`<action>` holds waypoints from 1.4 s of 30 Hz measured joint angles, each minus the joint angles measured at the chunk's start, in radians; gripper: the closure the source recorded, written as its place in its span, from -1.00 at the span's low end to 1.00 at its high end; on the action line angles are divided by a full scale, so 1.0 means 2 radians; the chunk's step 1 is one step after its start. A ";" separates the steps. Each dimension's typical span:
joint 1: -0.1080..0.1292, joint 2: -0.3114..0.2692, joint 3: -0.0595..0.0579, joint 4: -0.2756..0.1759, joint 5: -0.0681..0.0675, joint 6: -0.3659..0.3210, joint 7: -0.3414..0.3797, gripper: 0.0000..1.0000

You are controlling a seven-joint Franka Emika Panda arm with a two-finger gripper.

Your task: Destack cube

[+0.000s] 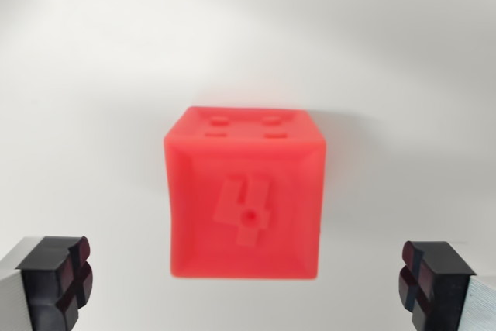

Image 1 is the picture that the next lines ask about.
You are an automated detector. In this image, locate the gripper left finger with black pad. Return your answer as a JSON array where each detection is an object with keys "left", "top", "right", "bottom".
[{"left": 0, "top": 235, "right": 95, "bottom": 331}]

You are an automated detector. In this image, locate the red cube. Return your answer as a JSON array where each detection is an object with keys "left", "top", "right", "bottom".
[{"left": 163, "top": 105, "right": 327, "bottom": 281}]

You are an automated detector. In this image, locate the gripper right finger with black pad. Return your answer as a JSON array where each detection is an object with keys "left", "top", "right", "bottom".
[{"left": 398, "top": 240, "right": 496, "bottom": 331}]

